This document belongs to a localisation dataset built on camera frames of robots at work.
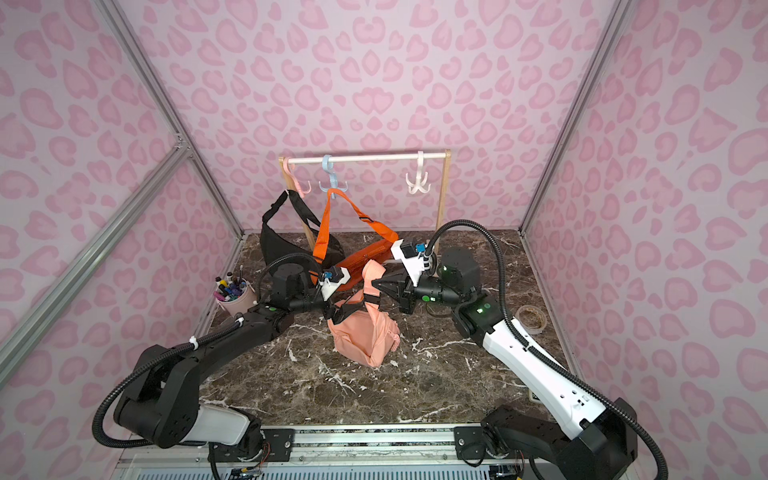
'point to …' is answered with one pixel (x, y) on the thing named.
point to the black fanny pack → (278, 241)
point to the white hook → (420, 181)
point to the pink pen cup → (233, 294)
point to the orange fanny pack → (355, 263)
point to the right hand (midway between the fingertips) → (377, 286)
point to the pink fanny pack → (372, 334)
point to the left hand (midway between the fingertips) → (356, 289)
